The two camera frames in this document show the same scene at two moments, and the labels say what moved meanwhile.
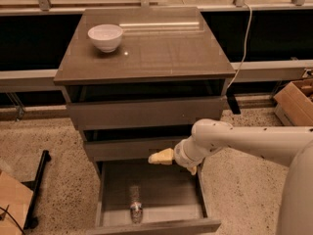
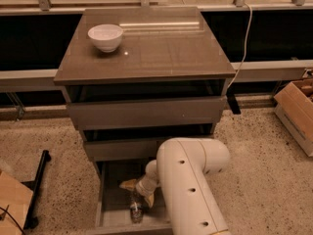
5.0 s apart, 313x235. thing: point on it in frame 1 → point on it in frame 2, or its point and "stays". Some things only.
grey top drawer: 173,114 stays
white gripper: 181,155 → 143,186
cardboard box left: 19,199 stays
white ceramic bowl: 106,36 stays
